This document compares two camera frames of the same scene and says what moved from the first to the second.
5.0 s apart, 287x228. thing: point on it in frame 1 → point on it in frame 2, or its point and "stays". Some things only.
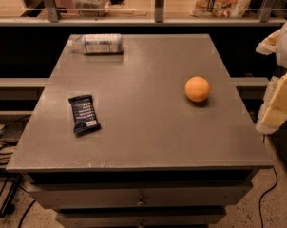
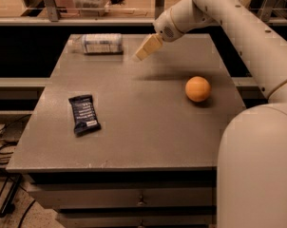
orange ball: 197,88 stays
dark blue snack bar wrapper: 84,113 stays
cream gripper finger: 278,104 → 152,43
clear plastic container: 92,1 stays
